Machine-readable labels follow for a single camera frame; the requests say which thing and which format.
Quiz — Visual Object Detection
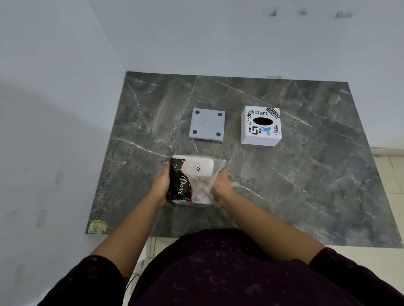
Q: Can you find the person's left hand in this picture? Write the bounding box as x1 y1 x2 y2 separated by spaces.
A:
148 161 173 209

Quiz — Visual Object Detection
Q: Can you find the person's right forearm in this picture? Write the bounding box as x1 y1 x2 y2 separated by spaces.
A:
213 189 326 266

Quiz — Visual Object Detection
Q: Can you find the thin black cable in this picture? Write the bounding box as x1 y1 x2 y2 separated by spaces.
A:
124 273 141 294

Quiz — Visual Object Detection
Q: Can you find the grey square box base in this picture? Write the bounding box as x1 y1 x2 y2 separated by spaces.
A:
189 108 226 142

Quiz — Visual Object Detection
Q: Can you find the clear plastic tissue packet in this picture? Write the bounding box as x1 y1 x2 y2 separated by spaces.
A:
165 154 228 207

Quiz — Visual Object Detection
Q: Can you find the person's left forearm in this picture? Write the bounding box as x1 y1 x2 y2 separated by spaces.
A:
90 195 167 279

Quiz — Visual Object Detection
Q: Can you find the yellow-green worn sticker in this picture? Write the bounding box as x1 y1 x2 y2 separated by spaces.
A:
87 220 109 235

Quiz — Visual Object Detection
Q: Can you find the person's dark patterned garment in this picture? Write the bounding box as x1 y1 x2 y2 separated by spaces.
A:
37 228 404 306

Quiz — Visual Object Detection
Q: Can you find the person's right hand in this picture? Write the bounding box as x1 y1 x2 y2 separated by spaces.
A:
202 167 236 208

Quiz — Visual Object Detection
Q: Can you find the white tissue box with stickers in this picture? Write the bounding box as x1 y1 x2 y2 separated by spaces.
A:
241 105 282 147

